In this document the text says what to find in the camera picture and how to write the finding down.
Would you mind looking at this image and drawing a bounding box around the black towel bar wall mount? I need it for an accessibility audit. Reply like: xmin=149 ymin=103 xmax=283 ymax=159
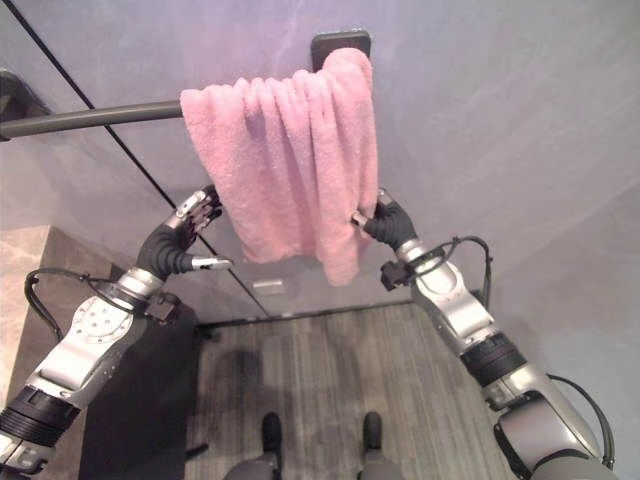
xmin=310 ymin=30 xmax=374 ymax=72

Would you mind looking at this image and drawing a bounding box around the dark metal towel bar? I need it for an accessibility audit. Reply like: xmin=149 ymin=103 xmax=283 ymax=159
xmin=0 ymin=100 xmax=183 ymax=142

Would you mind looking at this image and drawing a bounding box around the brown marble countertop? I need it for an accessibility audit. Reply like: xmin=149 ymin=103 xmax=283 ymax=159
xmin=0 ymin=225 xmax=51 ymax=406

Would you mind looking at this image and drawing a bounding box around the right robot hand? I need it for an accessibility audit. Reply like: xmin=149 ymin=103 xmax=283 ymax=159
xmin=350 ymin=188 xmax=420 ymax=251

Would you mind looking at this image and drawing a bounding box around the dark right robot foot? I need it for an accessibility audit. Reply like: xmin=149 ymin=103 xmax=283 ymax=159
xmin=361 ymin=410 xmax=385 ymax=455

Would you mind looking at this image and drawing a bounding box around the dark vanity cabinet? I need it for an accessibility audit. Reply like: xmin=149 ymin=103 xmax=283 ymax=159
xmin=78 ymin=303 xmax=211 ymax=480

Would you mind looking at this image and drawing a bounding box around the dark robot foot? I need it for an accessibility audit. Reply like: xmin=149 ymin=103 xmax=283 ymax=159
xmin=361 ymin=410 xmax=385 ymax=455
xmin=260 ymin=411 xmax=283 ymax=456

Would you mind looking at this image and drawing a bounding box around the pink terry towel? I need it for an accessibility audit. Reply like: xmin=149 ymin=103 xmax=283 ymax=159
xmin=179 ymin=48 xmax=379 ymax=288

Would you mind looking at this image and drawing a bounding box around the dark left robot foot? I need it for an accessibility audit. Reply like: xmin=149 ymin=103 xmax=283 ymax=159
xmin=260 ymin=411 xmax=283 ymax=456

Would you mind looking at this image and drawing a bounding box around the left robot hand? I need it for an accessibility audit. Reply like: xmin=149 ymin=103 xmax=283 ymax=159
xmin=136 ymin=184 xmax=234 ymax=278

